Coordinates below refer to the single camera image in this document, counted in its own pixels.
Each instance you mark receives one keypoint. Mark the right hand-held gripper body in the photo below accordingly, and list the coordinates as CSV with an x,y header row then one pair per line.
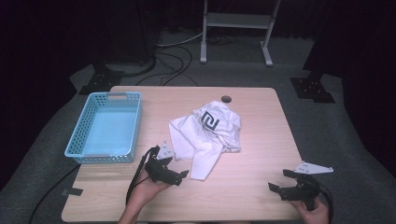
x,y
306,189

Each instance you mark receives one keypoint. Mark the light blue plastic basket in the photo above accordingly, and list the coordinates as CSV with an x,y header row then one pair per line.
x,y
109,130

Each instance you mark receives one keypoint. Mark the person's right hand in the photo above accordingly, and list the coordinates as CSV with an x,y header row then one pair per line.
x,y
316,216

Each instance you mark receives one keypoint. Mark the white printed t-shirt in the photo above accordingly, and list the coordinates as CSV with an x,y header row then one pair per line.
x,y
205,137

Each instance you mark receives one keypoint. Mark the black stand base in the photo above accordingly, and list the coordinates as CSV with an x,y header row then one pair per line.
x,y
311,90
102,79

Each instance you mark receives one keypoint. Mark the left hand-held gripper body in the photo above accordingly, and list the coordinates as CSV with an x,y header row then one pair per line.
x,y
158,171

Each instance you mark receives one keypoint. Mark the dark round table grommet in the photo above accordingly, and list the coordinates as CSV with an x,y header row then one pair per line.
x,y
226,99

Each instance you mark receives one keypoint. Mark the dark tape strip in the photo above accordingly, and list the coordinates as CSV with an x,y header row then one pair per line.
x,y
72,191

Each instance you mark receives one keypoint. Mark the person's left hand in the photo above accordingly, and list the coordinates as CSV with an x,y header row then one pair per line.
x,y
144,189

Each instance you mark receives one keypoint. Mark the white metal stand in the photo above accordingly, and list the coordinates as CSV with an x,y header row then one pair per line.
x,y
236,20

